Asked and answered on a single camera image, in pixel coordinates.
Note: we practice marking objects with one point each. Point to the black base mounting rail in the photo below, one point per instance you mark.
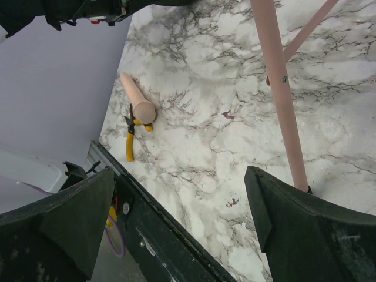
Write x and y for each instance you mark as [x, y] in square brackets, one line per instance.
[163, 248]

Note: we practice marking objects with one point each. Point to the yellow handled pliers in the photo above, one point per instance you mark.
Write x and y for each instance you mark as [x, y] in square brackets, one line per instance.
[131, 123]

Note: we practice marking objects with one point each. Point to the pink perforated music stand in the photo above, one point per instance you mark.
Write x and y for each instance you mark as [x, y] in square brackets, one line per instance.
[276, 57]

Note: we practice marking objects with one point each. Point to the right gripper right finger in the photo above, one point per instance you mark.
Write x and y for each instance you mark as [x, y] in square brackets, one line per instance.
[306, 238]

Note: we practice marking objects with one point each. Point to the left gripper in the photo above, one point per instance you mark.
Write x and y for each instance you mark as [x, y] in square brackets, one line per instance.
[15, 15]

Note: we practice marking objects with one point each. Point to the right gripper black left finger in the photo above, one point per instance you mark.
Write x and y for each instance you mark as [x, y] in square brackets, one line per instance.
[58, 237]

